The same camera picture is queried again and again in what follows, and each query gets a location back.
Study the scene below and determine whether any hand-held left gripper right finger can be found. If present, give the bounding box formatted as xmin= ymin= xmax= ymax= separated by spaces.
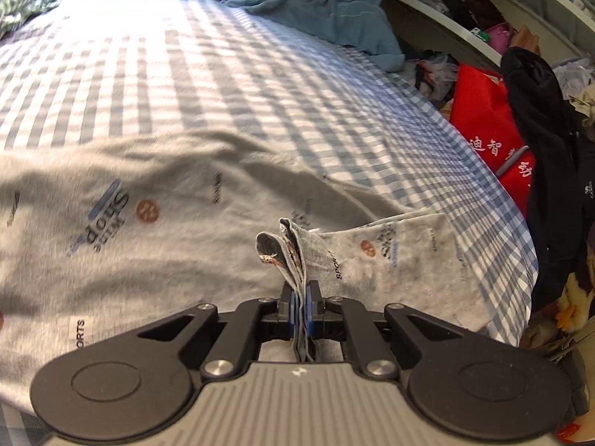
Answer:
xmin=306 ymin=281 xmax=466 ymax=379

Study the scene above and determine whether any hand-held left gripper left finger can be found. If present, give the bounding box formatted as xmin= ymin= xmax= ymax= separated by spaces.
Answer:
xmin=138 ymin=282 xmax=299 ymax=379

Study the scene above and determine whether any grey printed t-shirt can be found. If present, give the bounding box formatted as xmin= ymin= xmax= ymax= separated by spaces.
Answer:
xmin=0 ymin=127 xmax=489 ymax=423

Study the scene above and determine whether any blue checked bed sheet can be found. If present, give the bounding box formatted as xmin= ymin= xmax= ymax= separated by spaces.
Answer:
xmin=0 ymin=0 xmax=540 ymax=446

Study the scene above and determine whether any yellow plush toy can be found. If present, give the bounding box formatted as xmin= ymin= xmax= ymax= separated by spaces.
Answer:
xmin=555 ymin=272 xmax=595 ymax=333

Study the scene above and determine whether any grey fabric bag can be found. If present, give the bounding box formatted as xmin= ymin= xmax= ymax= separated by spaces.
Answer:
xmin=521 ymin=325 xmax=595 ymax=419

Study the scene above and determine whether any red bag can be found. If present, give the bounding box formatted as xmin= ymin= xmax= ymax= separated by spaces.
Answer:
xmin=448 ymin=64 xmax=542 ymax=217

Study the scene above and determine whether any crumpled clothes heap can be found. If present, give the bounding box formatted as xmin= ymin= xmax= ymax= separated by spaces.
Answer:
xmin=404 ymin=49 xmax=461 ymax=112

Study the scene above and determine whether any black garment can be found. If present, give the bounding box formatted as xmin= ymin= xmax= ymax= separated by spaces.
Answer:
xmin=499 ymin=46 xmax=595 ymax=314

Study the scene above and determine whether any crumpled blue cloth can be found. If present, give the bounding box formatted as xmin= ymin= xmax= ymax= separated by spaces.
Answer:
xmin=181 ymin=0 xmax=405 ymax=72

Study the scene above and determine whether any white shelf unit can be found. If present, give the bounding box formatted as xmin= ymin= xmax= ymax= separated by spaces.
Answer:
xmin=388 ymin=0 xmax=595 ymax=72

